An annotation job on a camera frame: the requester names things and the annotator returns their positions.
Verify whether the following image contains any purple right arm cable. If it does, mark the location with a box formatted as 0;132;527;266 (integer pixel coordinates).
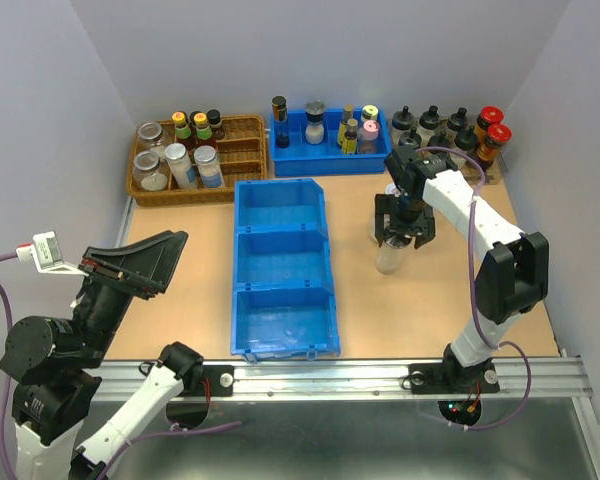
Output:
414;147;534;434

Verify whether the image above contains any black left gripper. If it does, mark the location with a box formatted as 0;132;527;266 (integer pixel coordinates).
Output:
80;224;195;360

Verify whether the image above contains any black-cap dispenser bottle front middle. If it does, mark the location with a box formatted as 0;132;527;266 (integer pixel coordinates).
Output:
427;130;451;148

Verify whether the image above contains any black-cap dispenser bottle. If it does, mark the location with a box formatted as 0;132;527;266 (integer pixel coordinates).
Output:
446;107;468;136
427;130;451;148
390;105;414;144
398;127;422;150
451;126;478;169
418;105;441;134

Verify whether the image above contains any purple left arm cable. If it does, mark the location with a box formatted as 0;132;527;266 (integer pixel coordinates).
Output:
0;252;34;480

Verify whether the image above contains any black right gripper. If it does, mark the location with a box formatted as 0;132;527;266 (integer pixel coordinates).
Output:
376;191;437;247

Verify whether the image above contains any tall silver-lid salt jar left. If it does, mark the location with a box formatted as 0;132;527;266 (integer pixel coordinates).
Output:
165;143;198;190

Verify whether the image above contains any yellow-cap green-label sauce bottle right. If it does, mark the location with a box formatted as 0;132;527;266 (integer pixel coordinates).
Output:
192;112;217;149

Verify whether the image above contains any pink-lid jar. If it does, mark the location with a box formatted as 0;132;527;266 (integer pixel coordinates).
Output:
357;120;380;154

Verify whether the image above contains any tall silver-lid salt jar right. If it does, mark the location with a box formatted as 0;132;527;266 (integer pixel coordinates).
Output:
194;145;225;188

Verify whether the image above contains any tall black-cap grinder bottle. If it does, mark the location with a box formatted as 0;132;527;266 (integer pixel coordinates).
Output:
272;95;290;148

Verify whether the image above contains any yellow-cap green-label sauce bottle left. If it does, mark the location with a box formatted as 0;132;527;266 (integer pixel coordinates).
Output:
172;111;195;152

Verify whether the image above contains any red-lid sauce jar back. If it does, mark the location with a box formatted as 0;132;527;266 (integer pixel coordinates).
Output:
475;106;504;142

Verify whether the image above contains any tall silver-lid glass jar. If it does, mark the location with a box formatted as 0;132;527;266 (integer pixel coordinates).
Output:
375;236;411;275

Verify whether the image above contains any round glass jar in basket front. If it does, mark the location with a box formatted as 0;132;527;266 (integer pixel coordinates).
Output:
132;150;168;192

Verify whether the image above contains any dark-cap brown sauce bottle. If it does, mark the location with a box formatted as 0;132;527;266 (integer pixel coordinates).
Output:
206;109;226;140

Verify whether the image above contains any yellow-cap green-label sauce bottle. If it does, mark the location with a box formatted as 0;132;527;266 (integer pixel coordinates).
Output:
192;112;217;149
172;111;195;152

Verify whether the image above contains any black-cap dispenser bottle front left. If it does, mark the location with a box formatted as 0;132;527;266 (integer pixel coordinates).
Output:
398;127;422;150

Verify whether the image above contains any blue plastic tray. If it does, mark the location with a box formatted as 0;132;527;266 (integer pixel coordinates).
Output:
269;108;391;177

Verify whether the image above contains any round open-top glass jar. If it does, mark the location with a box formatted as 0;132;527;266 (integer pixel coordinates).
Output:
367;213;389;244

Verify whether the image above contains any round glass jar in basket back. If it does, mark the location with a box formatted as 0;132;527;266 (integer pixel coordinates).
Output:
136;122;173;161

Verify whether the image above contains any yellow-label bottle back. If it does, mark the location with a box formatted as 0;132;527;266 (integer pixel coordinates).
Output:
337;104;354;148

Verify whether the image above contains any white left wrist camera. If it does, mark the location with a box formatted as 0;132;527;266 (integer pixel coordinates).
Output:
16;231;85;276

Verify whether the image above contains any red-lid sauce jar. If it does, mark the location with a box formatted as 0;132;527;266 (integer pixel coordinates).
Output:
476;124;512;170
475;106;504;142

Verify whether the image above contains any red-white-lid chili jar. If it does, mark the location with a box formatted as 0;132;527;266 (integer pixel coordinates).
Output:
385;183;399;196

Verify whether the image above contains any tall silver-lid salt jar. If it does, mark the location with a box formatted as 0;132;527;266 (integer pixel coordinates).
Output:
194;145;225;188
165;143;198;190

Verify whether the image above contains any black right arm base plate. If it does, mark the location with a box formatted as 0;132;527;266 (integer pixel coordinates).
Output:
408;360;500;395

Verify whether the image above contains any black-cap dispenser bottle back middle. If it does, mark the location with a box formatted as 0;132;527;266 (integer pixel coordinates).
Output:
418;105;441;134

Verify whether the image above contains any round glass jar in basket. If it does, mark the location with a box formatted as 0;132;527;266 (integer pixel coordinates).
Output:
132;150;168;192
136;122;173;161

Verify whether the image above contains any yellow-label bottle front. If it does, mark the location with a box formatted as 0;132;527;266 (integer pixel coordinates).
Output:
341;118;358;155

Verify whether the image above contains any black-cap dispenser bottle front right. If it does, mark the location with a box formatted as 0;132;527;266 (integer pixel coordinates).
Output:
451;126;478;169

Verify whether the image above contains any red-lid sauce jar front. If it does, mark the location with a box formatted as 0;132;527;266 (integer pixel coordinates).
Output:
476;124;512;170

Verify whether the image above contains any black-cap dispenser bottle back right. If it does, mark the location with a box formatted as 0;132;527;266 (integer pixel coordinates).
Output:
446;107;468;136

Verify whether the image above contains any silver-top salt shaker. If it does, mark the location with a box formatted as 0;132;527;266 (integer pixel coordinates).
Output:
305;101;325;145

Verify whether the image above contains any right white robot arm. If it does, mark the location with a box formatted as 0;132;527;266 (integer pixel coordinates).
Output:
374;146;549;395

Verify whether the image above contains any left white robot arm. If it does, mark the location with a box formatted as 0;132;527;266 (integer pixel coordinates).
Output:
0;230;203;479

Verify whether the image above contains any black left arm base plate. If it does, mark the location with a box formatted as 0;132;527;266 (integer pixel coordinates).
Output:
179;363;235;398

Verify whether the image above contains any clear acrylic bottle rack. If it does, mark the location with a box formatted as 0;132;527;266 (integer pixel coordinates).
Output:
392;118;505;184

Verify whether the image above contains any green-lid jar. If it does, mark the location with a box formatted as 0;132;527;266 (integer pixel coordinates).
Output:
361;104;379;124

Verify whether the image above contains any blue three-compartment plastic bin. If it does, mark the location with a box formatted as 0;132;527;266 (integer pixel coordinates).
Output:
230;179;341;363

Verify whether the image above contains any yellow-label bottle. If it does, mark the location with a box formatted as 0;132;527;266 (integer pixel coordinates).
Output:
337;104;354;148
341;118;358;155

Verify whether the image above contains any black-cap dispenser bottle back left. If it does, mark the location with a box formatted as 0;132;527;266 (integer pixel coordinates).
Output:
390;105;414;144

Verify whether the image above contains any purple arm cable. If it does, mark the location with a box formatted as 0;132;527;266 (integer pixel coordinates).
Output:
0;252;34;480
414;147;534;434

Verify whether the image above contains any aluminium table edge rail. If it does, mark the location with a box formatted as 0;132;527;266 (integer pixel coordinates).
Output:
94;357;593;403

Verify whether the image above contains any brown wicker basket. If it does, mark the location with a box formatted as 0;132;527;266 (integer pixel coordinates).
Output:
126;115;268;207

